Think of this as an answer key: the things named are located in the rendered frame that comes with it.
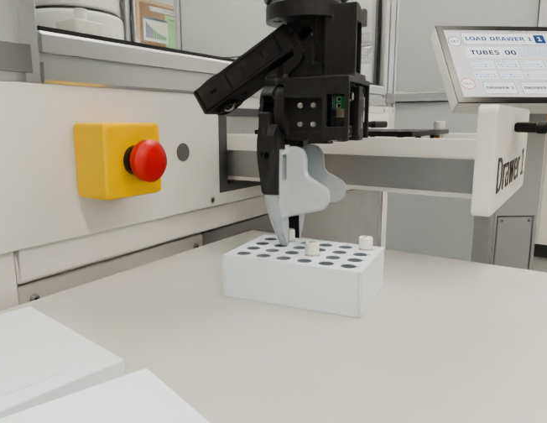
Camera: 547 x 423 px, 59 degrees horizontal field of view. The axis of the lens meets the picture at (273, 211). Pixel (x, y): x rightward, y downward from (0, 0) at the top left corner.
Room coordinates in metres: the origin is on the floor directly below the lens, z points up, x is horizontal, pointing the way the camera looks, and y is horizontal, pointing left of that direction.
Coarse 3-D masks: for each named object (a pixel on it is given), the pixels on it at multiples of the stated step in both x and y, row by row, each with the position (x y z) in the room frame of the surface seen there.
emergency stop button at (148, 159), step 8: (136, 144) 0.45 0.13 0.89; (144, 144) 0.45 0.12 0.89; (152, 144) 0.46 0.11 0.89; (160, 144) 0.47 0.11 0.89; (136, 152) 0.44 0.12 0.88; (144, 152) 0.45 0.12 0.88; (152, 152) 0.45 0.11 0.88; (160, 152) 0.46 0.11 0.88; (136, 160) 0.44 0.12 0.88; (144, 160) 0.45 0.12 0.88; (152, 160) 0.45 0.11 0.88; (160, 160) 0.46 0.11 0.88; (136, 168) 0.44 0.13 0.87; (144, 168) 0.45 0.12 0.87; (152, 168) 0.45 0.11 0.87; (160, 168) 0.46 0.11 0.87; (136, 176) 0.45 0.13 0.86; (144, 176) 0.45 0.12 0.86; (152, 176) 0.45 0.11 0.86; (160, 176) 0.47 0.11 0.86
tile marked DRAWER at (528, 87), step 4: (520, 84) 1.42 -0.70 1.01; (524, 84) 1.42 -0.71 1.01; (528, 84) 1.42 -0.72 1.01; (532, 84) 1.42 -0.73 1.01; (536, 84) 1.42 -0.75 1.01; (540, 84) 1.42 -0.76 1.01; (544, 84) 1.42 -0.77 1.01; (524, 88) 1.41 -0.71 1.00; (528, 88) 1.41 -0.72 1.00; (532, 88) 1.41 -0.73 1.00; (536, 88) 1.41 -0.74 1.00; (540, 88) 1.41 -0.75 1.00; (544, 88) 1.41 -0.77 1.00; (524, 92) 1.40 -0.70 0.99; (528, 92) 1.40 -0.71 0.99; (532, 92) 1.40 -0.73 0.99; (536, 92) 1.40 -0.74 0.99; (540, 92) 1.40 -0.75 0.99; (544, 92) 1.40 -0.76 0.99
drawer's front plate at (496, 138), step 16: (480, 112) 0.48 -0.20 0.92; (496, 112) 0.47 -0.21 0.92; (512, 112) 0.56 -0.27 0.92; (528, 112) 0.70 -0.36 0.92; (480, 128) 0.48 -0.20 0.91; (496, 128) 0.47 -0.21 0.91; (512, 128) 0.57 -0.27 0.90; (480, 144) 0.48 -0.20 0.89; (496, 144) 0.47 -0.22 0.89; (512, 144) 0.58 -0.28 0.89; (480, 160) 0.48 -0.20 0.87; (496, 160) 0.48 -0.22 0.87; (480, 176) 0.48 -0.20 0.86; (496, 176) 0.49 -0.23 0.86; (480, 192) 0.47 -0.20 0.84; (512, 192) 0.61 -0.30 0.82; (480, 208) 0.47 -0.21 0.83; (496, 208) 0.51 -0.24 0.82
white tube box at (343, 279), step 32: (224, 256) 0.41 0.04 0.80; (256, 256) 0.40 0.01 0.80; (288, 256) 0.41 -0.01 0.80; (320, 256) 0.40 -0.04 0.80; (352, 256) 0.40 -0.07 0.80; (224, 288) 0.41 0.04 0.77; (256, 288) 0.40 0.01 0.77; (288, 288) 0.38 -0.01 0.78; (320, 288) 0.37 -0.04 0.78; (352, 288) 0.36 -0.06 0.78
